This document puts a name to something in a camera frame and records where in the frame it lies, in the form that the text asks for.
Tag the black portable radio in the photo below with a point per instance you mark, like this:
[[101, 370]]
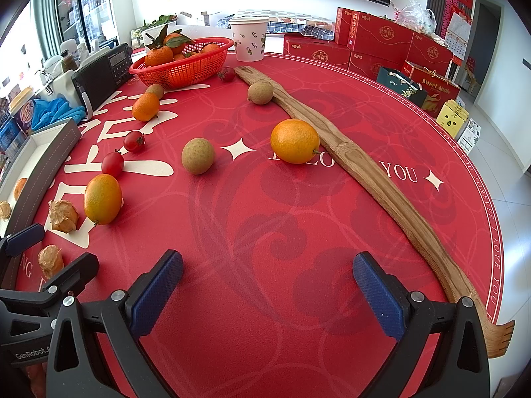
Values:
[[103, 70]]

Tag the yellow cardboard box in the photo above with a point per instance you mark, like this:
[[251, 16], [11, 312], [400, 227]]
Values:
[[452, 118]]

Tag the white printed box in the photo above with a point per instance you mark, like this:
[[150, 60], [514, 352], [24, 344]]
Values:
[[472, 134]]

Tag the blue rubber gloves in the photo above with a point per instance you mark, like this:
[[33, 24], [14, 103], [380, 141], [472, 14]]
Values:
[[54, 112]]

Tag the printed paper tub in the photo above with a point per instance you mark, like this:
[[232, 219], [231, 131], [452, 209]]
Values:
[[23, 112]]

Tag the blue plastic crate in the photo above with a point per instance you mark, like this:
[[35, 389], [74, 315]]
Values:
[[9, 134]]

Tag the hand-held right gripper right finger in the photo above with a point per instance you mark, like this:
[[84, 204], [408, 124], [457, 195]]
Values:
[[377, 294]]

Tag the oval orange kumquat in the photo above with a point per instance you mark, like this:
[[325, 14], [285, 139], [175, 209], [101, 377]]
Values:
[[103, 199]]

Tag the glass display cabinet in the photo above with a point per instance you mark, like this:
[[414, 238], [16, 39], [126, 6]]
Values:
[[83, 4]]

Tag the leafy orange tangerine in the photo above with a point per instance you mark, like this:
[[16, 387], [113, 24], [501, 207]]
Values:
[[158, 56], [174, 41]]

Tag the red gift box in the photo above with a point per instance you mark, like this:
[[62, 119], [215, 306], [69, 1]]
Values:
[[373, 31], [315, 52], [431, 54], [367, 64]]

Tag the green potted plant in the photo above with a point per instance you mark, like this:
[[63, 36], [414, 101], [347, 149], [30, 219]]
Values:
[[159, 20]]

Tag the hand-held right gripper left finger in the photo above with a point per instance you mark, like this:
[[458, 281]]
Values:
[[157, 290]]

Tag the red plastic mesh basket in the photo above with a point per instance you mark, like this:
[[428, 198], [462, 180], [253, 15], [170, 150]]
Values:
[[182, 74]]

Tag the white plastic jug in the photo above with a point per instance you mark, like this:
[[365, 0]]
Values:
[[58, 85]]

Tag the grey shallow box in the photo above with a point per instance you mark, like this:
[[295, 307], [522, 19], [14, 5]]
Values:
[[49, 161]]

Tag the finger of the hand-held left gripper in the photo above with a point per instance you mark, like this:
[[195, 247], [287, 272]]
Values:
[[25, 238], [79, 269]]

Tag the dark green gift bag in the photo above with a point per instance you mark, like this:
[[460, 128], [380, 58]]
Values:
[[394, 85]]

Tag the blue checkered cloth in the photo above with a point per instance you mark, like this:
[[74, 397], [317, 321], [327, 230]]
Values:
[[290, 27]]

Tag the red round table mat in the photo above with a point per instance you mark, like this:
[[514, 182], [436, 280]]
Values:
[[249, 224]]

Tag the clear plastic bag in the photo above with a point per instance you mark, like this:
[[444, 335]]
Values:
[[417, 16]]

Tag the large round orange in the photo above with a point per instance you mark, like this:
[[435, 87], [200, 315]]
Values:
[[294, 141]]

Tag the floral white paper cup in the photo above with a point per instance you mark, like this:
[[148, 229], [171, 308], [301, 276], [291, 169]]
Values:
[[249, 37]]

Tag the wall calendar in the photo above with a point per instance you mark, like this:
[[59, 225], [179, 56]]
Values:
[[459, 35]]

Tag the wooden back scratcher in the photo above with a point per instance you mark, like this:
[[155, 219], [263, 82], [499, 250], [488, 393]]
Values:
[[352, 161]]

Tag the small orange tangerine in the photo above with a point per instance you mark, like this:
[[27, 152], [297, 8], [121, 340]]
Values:
[[145, 107]]

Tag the small brown kiwi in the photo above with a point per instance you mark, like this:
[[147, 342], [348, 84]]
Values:
[[154, 90], [260, 92], [198, 156]]

